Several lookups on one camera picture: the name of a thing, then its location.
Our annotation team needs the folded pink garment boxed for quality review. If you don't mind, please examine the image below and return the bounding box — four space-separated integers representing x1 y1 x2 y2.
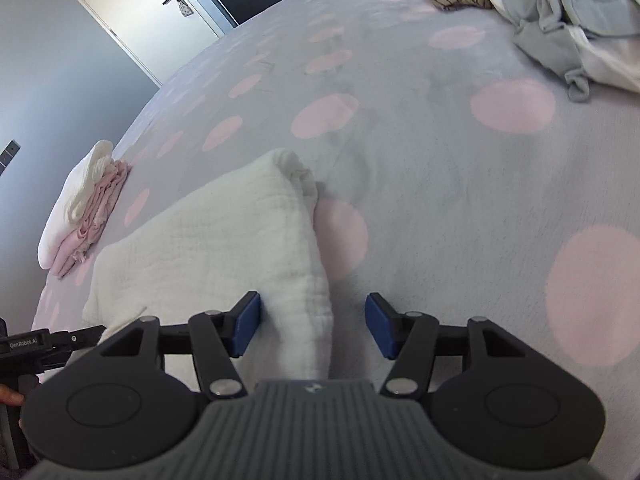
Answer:
52 160 132 279

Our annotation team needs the dark wall switch panel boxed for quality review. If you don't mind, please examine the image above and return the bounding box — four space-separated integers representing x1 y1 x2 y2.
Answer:
0 140 21 173

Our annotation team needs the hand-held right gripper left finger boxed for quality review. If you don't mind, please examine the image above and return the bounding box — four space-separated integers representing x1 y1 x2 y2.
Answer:
100 291 262 402

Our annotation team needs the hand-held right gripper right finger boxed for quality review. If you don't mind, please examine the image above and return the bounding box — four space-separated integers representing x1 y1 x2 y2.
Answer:
365 292 528 402

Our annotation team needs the folded white crinkled garment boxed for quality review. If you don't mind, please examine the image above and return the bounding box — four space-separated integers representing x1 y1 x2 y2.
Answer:
37 140 115 268

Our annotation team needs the cream door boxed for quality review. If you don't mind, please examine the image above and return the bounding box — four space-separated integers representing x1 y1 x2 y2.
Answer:
59 0 226 86

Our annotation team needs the grey-blue crumpled garment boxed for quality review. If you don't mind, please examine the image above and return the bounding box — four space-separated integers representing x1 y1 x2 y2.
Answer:
432 0 640 103

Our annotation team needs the white muslin long-sleeve shirt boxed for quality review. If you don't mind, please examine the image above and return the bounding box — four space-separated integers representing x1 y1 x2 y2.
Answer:
81 148 335 381

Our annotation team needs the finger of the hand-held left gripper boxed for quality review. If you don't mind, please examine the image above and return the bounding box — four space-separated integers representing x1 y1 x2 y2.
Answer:
50 325 108 356

